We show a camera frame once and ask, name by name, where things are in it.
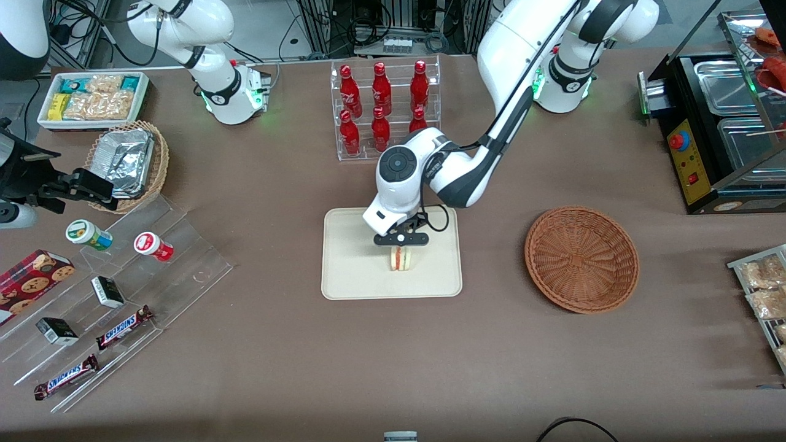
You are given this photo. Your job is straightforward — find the light wicker basket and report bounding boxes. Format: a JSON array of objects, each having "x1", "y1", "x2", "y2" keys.
[{"x1": 84, "y1": 120, "x2": 170, "y2": 215}]

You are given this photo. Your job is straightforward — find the triangular sandwich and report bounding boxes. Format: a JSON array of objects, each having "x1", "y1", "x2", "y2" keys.
[{"x1": 387, "y1": 245, "x2": 414, "y2": 273}]

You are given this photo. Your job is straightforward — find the small rice cracker bag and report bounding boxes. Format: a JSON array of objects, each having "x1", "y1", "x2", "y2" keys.
[{"x1": 86, "y1": 74, "x2": 124, "y2": 93}]

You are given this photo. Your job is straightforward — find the green lid snack cup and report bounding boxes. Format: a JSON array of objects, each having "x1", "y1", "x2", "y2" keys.
[{"x1": 65, "y1": 219, "x2": 114, "y2": 252}]

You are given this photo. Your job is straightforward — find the tray of packaged snacks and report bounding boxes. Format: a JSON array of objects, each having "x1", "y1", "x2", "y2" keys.
[{"x1": 727, "y1": 244, "x2": 786, "y2": 376}]

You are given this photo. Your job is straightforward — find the beige plastic tray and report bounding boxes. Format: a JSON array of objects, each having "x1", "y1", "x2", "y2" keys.
[{"x1": 321, "y1": 206, "x2": 464, "y2": 301}]

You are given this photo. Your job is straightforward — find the snickers chocolate bar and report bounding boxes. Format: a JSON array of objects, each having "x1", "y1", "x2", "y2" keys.
[
  {"x1": 96, "y1": 304, "x2": 155, "y2": 351},
  {"x1": 33, "y1": 354, "x2": 99, "y2": 401}
]

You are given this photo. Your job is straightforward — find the steel warmer pan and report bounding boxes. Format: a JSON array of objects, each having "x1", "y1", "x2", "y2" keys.
[
  {"x1": 693, "y1": 57, "x2": 768, "y2": 117},
  {"x1": 717, "y1": 116, "x2": 786, "y2": 171}
]

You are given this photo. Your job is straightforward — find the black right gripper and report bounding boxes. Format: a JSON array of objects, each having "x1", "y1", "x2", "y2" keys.
[{"x1": 0, "y1": 125, "x2": 119, "y2": 215}]

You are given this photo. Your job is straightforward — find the black cable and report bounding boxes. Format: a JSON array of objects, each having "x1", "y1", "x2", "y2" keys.
[{"x1": 535, "y1": 417, "x2": 621, "y2": 442}]

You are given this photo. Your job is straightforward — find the white plastic snack bin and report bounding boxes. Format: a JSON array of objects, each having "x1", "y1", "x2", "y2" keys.
[{"x1": 36, "y1": 71, "x2": 150, "y2": 131}]

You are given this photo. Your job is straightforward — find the clear acrylic bottle rack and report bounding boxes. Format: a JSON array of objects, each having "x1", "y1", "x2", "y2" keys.
[{"x1": 330, "y1": 55, "x2": 442, "y2": 162}]

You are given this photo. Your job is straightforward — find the aluminium foil tray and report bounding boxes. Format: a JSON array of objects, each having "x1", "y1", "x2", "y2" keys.
[{"x1": 93, "y1": 127, "x2": 155, "y2": 199}]

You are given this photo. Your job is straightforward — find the black food warmer machine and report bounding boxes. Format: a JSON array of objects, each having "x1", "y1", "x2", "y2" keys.
[{"x1": 637, "y1": 9, "x2": 786, "y2": 215}]

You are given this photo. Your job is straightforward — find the round brown wicker basket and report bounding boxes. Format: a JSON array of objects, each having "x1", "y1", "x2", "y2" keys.
[{"x1": 524, "y1": 206, "x2": 640, "y2": 315}]

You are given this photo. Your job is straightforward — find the red cookie box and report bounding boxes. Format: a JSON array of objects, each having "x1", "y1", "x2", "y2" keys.
[{"x1": 0, "y1": 249, "x2": 76, "y2": 327}]

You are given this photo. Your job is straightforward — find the red sausages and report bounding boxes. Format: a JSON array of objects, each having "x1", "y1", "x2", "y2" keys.
[{"x1": 752, "y1": 26, "x2": 786, "y2": 94}]

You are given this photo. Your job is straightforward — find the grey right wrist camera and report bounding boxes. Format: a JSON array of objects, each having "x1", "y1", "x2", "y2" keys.
[{"x1": 0, "y1": 202, "x2": 39, "y2": 230}]

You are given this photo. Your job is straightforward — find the red lid snack cup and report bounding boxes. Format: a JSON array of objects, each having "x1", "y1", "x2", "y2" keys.
[{"x1": 133, "y1": 231, "x2": 174, "y2": 263}]

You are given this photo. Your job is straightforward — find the large rice cracker bag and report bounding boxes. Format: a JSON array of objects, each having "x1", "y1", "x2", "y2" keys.
[{"x1": 63, "y1": 90, "x2": 134, "y2": 121}]

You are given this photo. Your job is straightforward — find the small black box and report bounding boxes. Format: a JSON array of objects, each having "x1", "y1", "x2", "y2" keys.
[
  {"x1": 35, "y1": 317, "x2": 80, "y2": 346},
  {"x1": 90, "y1": 276, "x2": 125, "y2": 309}
]

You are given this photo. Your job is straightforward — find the clear acrylic stepped display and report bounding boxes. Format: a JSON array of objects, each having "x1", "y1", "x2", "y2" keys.
[{"x1": 0, "y1": 195, "x2": 235, "y2": 414}]

